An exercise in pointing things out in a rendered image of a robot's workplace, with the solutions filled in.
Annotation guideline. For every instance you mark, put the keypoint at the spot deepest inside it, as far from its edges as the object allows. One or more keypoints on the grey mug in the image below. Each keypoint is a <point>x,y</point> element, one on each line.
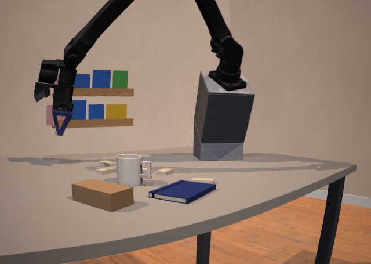
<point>129,169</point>

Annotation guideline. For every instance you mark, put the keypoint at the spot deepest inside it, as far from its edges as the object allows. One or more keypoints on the brown rectangular block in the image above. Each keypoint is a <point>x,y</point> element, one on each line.
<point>103,195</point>

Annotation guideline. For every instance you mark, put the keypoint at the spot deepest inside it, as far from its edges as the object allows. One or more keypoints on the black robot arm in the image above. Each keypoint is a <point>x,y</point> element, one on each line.
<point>225,47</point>

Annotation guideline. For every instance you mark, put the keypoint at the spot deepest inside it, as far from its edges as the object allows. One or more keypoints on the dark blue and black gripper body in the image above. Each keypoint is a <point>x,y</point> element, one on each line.
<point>67,99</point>

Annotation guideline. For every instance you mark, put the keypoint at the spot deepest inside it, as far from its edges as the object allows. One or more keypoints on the dark blue notebook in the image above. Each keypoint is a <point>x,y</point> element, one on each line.
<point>182,191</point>

